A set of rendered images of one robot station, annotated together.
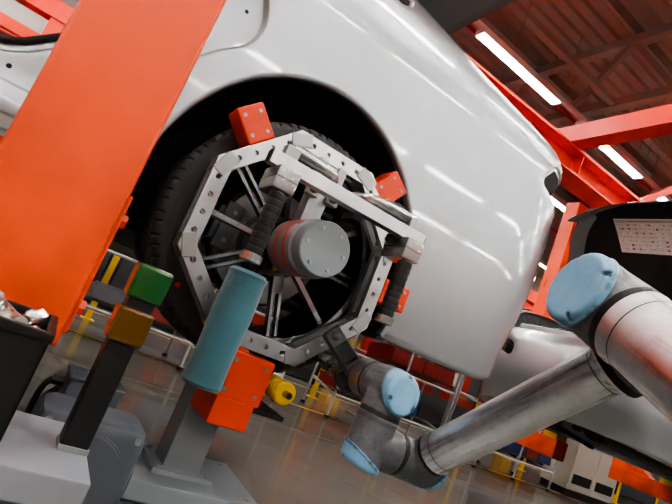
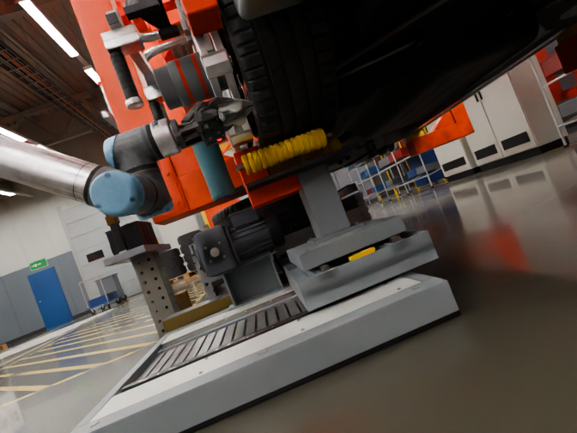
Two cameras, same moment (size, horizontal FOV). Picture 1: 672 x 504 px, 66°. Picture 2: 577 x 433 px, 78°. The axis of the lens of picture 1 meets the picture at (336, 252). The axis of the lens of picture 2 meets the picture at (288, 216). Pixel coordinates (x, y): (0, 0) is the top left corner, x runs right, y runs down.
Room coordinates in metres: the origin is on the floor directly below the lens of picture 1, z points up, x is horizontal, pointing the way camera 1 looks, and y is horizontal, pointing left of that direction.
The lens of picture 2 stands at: (1.74, -0.93, 0.30)
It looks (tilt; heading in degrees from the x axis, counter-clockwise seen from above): 2 degrees up; 111
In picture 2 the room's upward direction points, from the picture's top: 21 degrees counter-clockwise
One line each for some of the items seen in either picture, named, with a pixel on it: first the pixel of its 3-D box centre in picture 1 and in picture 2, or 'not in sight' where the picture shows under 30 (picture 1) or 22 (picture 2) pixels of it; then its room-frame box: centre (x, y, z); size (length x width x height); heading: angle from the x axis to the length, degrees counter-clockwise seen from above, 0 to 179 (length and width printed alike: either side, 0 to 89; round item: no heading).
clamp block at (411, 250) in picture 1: (402, 249); (123, 40); (1.19, -0.14, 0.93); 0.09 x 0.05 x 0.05; 26
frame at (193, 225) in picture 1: (293, 248); (214, 72); (1.30, 0.10, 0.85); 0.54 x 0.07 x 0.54; 116
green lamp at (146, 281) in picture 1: (148, 283); not in sight; (0.60, 0.18, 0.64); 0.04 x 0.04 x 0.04; 26
